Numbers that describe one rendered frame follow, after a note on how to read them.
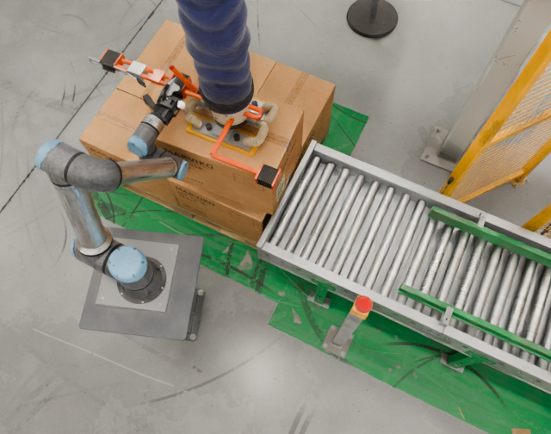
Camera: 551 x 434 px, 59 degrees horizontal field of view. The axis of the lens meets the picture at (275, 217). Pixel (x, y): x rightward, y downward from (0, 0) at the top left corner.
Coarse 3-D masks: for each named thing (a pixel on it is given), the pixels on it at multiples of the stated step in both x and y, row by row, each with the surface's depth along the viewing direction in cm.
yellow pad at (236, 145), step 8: (208, 120) 225; (192, 128) 223; (200, 128) 223; (208, 128) 221; (200, 136) 223; (208, 136) 222; (216, 136) 221; (232, 136) 221; (240, 136) 221; (248, 136) 221; (224, 144) 220; (232, 144) 220; (240, 144) 219; (240, 152) 220; (248, 152) 218
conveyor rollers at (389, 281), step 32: (320, 160) 279; (320, 192) 271; (352, 192) 270; (320, 224) 263; (352, 224) 264; (416, 224) 262; (320, 256) 256; (384, 256) 256; (416, 256) 256; (480, 256) 255; (512, 256) 255; (384, 288) 249; (448, 288) 249; (480, 288) 249; (544, 288) 248; (512, 320) 242
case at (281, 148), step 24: (192, 72) 238; (192, 96) 232; (264, 96) 232; (288, 120) 226; (168, 144) 223; (192, 144) 223; (264, 144) 222; (288, 144) 222; (192, 168) 238; (216, 168) 226; (288, 168) 245; (216, 192) 255; (240, 192) 241; (264, 192) 229
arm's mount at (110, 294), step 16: (128, 240) 238; (160, 256) 234; (176, 256) 235; (112, 288) 228; (160, 288) 228; (96, 304) 226; (112, 304) 225; (128, 304) 225; (144, 304) 225; (160, 304) 225
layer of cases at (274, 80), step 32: (160, 32) 315; (160, 64) 305; (192, 64) 305; (256, 64) 304; (128, 96) 296; (288, 96) 295; (320, 96) 294; (96, 128) 288; (128, 128) 288; (320, 128) 313; (128, 160) 280; (160, 192) 304; (192, 192) 275; (224, 224) 300; (256, 224) 272
